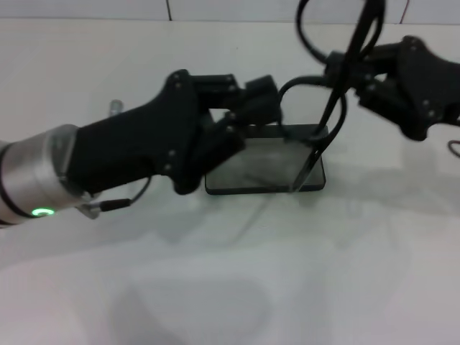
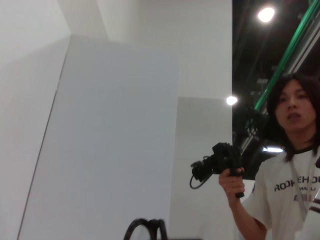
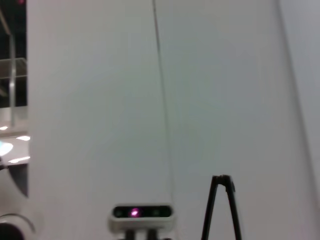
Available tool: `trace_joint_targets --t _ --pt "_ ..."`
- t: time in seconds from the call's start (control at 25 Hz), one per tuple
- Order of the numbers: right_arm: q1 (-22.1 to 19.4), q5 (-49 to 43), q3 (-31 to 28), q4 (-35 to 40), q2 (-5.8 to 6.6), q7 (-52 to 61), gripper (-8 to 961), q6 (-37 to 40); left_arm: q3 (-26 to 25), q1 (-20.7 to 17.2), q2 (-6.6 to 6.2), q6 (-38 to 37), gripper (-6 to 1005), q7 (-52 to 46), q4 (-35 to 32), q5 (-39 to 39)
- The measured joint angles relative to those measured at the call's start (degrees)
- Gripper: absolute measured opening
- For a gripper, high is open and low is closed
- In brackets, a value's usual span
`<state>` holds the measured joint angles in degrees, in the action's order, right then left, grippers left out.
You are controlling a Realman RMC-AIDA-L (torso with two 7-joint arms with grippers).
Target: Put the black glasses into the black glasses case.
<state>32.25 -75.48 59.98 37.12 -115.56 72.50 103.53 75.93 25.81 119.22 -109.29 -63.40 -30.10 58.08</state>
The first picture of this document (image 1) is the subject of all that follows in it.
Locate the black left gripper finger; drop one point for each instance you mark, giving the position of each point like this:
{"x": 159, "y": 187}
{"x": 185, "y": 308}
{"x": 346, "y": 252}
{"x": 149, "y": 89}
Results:
{"x": 262, "y": 91}

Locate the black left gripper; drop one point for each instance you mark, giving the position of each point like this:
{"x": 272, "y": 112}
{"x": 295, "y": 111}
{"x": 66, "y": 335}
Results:
{"x": 133, "y": 143}

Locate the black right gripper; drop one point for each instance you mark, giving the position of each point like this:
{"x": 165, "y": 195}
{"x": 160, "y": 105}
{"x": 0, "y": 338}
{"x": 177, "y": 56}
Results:
{"x": 431, "y": 90}

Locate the black glasses case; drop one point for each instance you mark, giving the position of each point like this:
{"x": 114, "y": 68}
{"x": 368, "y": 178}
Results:
{"x": 251, "y": 169}

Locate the black glasses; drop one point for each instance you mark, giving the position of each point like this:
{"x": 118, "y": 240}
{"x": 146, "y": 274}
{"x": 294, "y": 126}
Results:
{"x": 343, "y": 68}

